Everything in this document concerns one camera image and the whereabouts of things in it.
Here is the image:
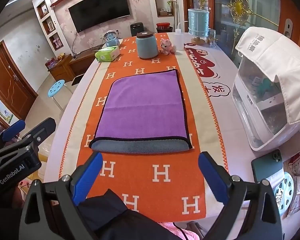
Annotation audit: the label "purple grey microfibre towel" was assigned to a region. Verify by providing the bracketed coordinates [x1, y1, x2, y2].
[89, 69, 192, 154]

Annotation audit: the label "light blue stool right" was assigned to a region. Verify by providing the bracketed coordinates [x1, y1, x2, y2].
[273, 172, 294, 216]

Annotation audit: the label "dark green smartphone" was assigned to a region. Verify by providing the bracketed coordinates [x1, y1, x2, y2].
[251, 149, 283, 183]

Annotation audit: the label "brown wooden door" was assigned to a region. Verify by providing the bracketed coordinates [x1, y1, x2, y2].
[0, 41, 38, 120]

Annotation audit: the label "light blue round stool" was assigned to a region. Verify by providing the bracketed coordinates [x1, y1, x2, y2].
[47, 79, 73, 112]

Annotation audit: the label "dark trousers of operator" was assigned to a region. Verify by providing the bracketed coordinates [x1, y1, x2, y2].
[78, 189, 179, 240]

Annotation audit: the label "wooden TV cabinet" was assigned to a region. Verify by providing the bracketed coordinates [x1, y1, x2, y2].
[48, 50, 96, 82]

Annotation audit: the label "green tissue pack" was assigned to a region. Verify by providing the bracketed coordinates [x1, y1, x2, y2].
[95, 46, 120, 62]

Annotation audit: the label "teal ceramic jar brown lid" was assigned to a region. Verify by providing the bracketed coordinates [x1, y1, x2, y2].
[136, 31, 159, 59]

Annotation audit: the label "pink plush toy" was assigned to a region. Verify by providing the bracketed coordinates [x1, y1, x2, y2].
[160, 38, 176, 55]

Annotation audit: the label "white cloth cover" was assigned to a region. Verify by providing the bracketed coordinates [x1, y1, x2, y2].
[236, 27, 300, 125]

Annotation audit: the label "white printed tablecloth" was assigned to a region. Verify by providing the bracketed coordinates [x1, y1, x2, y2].
[43, 32, 300, 240]

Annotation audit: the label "red round container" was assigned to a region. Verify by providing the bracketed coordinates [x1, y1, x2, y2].
[156, 22, 173, 33]

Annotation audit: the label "white squeeze bottle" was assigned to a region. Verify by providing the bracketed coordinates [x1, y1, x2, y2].
[174, 22, 184, 50]

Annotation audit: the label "clear drinking glass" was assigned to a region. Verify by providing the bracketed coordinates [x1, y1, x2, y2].
[207, 28, 217, 47]

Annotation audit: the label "gold ornament on door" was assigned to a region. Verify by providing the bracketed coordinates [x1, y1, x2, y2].
[227, 0, 253, 27]

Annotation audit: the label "white wall shelf unit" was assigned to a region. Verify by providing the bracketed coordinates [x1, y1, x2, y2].
[32, 0, 72, 57]

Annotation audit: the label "black wall television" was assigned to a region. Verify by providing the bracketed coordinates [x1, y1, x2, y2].
[69, 0, 130, 33]

